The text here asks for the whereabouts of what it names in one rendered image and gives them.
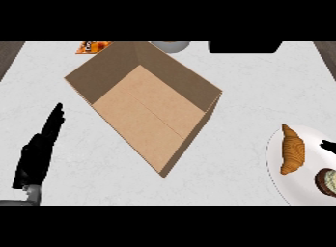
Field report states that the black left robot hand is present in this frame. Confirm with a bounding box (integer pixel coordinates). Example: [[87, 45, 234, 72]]
[[12, 102, 66, 190]]

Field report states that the chocolate cupcake with white frosting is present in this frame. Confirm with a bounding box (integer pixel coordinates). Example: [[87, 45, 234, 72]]
[[314, 167, 336, 199]]

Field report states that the white plate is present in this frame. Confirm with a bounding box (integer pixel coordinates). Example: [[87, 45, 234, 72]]
[[265, 123, 336, 206]]

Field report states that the open cardboard box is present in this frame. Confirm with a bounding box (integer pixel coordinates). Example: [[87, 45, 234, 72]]
[[63, 41, 224, 179]]

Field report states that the golden brown croissant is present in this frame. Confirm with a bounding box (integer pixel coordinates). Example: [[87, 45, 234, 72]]
[[279, 123, 307, 176]]

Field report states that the orange snack packet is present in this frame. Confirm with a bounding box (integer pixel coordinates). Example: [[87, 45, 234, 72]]
[[74, 41, 113, 55]]

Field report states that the black appliance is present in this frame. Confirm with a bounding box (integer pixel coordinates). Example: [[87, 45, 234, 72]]
[[206, 41, 283, 55]]

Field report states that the grey round bowl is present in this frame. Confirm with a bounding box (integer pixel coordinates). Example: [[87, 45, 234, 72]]
[[149, 41, 192, 54]]

